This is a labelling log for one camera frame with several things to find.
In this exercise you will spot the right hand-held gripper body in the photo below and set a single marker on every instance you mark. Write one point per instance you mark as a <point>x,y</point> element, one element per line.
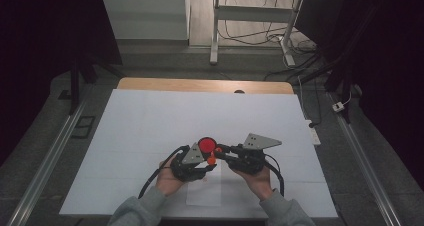
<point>248,161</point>

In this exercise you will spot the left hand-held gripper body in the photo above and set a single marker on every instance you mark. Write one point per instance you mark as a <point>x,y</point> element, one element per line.
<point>188,171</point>

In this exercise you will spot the orange stamp body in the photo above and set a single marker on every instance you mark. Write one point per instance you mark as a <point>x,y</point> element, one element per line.
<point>211,160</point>

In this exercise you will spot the person's left hand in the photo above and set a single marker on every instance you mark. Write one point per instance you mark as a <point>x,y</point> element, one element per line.
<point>166,182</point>

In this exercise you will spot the person's right hand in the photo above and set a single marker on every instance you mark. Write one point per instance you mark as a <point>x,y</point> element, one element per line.
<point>258,184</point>

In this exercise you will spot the white paper sheet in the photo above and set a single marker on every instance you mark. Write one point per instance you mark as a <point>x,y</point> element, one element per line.
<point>206,196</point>

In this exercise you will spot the black table grommet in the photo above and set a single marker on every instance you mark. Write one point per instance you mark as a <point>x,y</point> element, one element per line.
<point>239,92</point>

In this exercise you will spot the large white table cover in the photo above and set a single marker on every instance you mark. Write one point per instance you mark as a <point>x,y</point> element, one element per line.
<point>150,119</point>

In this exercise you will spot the white power strip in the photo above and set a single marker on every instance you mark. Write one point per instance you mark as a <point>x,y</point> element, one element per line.
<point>315,136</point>

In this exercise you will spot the white plug adapter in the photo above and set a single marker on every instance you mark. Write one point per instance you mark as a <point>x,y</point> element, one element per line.
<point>338,107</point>

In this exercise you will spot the black metal stand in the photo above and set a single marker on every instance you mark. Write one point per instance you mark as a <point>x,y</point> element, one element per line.
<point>346,102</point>
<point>74,89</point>

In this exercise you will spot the white-legged desk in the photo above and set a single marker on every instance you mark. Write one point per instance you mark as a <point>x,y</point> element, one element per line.
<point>253,13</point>

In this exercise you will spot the grey cabinet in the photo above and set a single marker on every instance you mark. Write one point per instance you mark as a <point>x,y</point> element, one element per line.
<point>146,16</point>

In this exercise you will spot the dark curtain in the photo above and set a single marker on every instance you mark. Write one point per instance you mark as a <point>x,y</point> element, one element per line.
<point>393,52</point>
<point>33,52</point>

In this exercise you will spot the black floor frame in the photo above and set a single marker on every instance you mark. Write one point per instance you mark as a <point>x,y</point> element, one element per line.
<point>83,127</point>

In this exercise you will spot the aluminium rail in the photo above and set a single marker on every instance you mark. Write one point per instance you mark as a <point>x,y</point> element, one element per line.
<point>365,166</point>
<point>50,159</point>

